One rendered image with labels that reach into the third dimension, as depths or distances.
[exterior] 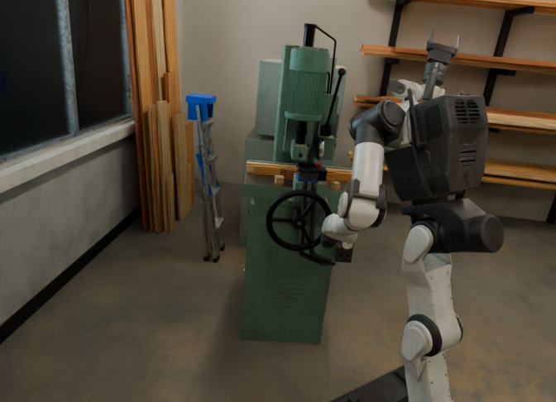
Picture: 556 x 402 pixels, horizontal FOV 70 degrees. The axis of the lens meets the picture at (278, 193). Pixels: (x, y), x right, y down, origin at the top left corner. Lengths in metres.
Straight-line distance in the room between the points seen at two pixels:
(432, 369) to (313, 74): 1.26
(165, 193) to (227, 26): 1.89
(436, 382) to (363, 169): 0.84
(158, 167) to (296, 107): 1.60
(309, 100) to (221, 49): 2.55
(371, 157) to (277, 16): 3.15
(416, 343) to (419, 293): 0.17
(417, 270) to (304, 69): 0.97
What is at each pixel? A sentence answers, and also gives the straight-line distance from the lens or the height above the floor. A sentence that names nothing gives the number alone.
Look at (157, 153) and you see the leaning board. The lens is 3.14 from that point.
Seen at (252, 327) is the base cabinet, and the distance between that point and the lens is 2.24.
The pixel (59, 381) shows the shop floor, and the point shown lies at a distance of 2.21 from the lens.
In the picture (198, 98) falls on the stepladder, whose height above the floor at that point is 1.15.
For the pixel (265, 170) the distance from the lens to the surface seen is 1.97.
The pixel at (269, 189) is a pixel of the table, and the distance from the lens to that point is 1.84.
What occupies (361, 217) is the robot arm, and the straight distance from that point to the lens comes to 1.17.
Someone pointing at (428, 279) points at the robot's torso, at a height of 0.83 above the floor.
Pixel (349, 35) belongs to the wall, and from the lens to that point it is 4.19.
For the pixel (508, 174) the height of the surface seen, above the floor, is 0.59.
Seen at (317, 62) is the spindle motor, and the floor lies 1.46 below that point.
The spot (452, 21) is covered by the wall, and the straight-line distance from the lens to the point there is 4.36.
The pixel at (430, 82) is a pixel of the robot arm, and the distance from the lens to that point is 1.75.
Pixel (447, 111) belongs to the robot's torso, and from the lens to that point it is 1.28.
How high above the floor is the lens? 1.51
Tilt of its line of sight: 21 degrees down
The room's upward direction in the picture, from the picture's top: 6 degrees clockwise
